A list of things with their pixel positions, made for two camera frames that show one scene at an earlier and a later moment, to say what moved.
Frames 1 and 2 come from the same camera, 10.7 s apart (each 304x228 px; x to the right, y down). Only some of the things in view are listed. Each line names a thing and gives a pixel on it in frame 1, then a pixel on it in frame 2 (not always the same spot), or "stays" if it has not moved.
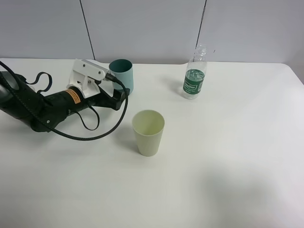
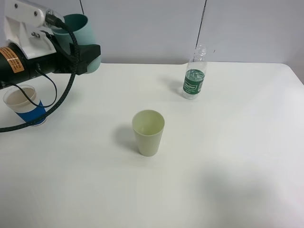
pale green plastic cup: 148,126 stays
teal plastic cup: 122,70 → 79,25
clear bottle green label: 195,72 stays
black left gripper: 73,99 → 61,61
